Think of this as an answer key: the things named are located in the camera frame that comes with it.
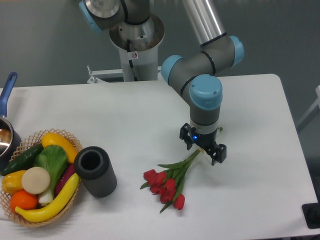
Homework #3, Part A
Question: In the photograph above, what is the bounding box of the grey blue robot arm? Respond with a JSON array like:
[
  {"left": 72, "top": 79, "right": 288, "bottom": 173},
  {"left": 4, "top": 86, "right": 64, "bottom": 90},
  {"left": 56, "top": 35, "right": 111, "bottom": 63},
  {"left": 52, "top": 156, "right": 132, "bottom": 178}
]
[{"left": 79, "top": 0, "right": 244, "bottom": 164}]

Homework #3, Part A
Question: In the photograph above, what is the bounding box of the beige round disc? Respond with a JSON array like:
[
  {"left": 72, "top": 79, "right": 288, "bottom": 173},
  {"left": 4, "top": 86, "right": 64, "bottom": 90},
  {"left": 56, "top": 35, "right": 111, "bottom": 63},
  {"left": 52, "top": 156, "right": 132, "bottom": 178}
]
[{"left": 21, "top": 166, "right": 51, "bottom": 195}]

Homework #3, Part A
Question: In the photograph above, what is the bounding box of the black cable on pedestal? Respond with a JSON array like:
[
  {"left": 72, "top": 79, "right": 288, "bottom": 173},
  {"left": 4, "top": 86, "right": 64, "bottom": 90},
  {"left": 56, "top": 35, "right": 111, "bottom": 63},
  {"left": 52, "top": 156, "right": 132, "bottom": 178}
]
[{"left": 126, "top": 39, "right": 138, "bottom": 82}]

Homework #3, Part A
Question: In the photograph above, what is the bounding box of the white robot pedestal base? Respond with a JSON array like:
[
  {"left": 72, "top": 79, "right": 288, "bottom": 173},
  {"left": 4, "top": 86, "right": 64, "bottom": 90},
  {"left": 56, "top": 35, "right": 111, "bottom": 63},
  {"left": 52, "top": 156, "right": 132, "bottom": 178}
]
[{"left": 87, "top": 13, "right": 165, "bottom": 84}]

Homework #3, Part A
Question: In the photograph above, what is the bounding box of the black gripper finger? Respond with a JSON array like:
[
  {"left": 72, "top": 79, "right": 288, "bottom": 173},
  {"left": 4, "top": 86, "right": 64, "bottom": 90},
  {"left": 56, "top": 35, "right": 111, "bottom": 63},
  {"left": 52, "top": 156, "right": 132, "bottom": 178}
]
[
  {"left": 211, "top": 143, "right": 227, "bottom": 166},
  {"left": 179, "top": 123, "right": 197, "bottom": 150}
]

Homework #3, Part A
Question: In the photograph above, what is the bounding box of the purple eggplant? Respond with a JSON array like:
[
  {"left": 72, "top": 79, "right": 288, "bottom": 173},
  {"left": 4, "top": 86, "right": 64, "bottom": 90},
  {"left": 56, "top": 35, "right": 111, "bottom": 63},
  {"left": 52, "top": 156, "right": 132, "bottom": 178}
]
[{"left": 54, "top": 164, "right": 75, "bottom": 196}]

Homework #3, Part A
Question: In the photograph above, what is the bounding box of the red tulip bouquet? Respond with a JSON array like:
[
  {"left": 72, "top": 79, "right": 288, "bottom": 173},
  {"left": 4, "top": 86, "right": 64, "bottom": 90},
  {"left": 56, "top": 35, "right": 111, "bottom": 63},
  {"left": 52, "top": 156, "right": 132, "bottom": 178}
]
[{"left": 140, "top": 146, "right": 213, "bottom": 213}]

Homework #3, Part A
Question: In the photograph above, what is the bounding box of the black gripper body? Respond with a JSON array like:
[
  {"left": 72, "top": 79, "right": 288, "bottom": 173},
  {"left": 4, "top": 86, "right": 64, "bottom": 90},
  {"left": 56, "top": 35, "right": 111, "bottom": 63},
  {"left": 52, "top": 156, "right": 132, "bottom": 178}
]
[{"left": 187, "top": 123, "right": 220, "bottom": 153}]

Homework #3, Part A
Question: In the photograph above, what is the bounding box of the yellow squash back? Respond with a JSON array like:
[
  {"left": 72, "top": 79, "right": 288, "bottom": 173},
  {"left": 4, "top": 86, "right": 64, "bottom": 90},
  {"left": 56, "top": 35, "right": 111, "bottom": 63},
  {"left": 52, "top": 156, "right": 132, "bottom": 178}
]
[{"left": 41, "top": 132, "right": 78, "bottom": 164}]

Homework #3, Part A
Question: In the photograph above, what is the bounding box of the black device at edge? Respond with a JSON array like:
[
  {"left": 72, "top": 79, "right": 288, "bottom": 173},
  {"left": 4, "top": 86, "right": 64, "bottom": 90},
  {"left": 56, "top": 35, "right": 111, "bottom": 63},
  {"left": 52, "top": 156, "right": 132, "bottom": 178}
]
[{"left": 301, "top": 202, "right": 320, "bottom": 229}]

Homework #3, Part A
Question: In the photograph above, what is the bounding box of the orange fruit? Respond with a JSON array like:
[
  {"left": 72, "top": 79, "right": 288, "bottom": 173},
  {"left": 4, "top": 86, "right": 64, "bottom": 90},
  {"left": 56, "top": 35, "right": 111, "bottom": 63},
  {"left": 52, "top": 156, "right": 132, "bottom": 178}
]
[{"left": 10, "top": 190, "right": 38, "bottom": 213}]

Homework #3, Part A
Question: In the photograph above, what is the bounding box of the white frame at right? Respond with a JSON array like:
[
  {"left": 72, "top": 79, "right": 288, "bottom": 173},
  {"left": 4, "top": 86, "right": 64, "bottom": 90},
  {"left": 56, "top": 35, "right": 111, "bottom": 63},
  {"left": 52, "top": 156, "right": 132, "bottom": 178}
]
[{"left": 295, "top": 85, "right": 320, "bottom": 134}]

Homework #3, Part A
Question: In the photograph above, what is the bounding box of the long yellow squash front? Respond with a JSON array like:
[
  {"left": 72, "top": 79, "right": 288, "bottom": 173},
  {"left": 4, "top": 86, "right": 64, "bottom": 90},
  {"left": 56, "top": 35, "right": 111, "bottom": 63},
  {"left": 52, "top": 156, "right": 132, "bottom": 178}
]
[{"left": 15, "top": 173, "right": 80, "bottom": 223}]

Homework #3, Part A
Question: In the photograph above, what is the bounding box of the yellow bell pepper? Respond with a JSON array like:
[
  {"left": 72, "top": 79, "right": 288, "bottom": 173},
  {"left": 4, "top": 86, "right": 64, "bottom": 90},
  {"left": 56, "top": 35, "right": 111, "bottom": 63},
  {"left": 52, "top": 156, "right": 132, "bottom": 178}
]
[{"left": 1, "top": 170, "right": 26, "bottom": 195}]

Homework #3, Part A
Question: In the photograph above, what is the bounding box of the blue handled saucepan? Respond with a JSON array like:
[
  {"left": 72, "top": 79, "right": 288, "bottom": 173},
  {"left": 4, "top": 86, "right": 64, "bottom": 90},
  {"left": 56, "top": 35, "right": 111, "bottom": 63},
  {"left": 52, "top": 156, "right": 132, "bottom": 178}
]
[{"left": 0, "top": 72, "right": 21, "bottom": 171}]

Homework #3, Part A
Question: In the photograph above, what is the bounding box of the dark green cucumber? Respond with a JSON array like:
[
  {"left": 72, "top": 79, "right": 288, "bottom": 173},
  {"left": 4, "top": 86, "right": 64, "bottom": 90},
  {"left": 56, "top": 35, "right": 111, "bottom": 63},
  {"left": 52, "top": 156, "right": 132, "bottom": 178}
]
[{"left": 0, "top": 143, "right": 44, "bottom": 176}]

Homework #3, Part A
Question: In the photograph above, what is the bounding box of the dark grey ribbed vase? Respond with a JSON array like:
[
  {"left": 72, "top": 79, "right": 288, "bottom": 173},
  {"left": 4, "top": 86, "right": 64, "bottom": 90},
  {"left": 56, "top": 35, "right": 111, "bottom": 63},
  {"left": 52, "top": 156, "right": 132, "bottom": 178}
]
[{"left": 74, "top": 146, "right": 117, "bottom": 198}]

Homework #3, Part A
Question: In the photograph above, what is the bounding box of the woven wicker basket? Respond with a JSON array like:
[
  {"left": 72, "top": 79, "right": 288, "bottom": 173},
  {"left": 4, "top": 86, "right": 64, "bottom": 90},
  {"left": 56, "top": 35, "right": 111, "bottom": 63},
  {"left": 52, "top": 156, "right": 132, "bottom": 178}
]
[{"left": 0, "top": 128, "right": 83, "bottom": 228}]

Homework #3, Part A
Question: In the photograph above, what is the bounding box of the green lettuce leaf vegetable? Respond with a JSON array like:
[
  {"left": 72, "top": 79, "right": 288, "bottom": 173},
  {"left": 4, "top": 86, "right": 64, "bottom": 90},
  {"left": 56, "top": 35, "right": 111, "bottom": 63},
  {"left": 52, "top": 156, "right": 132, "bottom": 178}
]
[{"left": 33, "top": 145, "right": 68, "bottom": 207}]

